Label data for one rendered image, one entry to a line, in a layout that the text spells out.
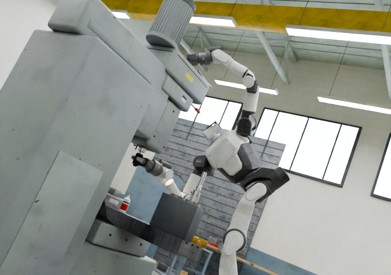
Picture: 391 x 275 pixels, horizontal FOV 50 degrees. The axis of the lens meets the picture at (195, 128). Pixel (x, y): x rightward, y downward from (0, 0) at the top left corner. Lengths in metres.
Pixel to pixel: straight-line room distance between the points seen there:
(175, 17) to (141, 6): 7.02
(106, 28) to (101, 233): 1.04
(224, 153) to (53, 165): 1.24
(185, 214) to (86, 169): 0.58
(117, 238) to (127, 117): 0.70
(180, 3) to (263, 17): 5.30
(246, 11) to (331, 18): 1.57
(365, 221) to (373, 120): 2.33
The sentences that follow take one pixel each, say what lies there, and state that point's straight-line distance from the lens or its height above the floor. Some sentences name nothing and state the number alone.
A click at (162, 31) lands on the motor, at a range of 2.50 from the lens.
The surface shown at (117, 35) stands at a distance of 2.16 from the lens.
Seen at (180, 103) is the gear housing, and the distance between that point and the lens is 2.61.
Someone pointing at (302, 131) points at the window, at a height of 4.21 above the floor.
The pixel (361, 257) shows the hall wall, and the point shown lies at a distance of 9.63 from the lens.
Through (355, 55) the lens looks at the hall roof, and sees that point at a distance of 10.70.
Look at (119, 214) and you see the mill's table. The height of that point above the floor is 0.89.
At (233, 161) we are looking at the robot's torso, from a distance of 2.72.
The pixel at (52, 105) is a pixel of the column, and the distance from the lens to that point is 1.87.
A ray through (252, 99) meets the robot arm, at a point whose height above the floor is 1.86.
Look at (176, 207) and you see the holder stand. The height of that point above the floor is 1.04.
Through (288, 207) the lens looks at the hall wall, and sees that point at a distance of 10.11.
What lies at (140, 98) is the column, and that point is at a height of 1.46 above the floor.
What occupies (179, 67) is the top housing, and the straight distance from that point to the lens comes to 2.53.
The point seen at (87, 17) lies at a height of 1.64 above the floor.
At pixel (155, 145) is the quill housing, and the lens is 2.54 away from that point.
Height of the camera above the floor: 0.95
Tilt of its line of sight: 13 degrees up
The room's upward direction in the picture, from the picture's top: 23 degrees clockwise
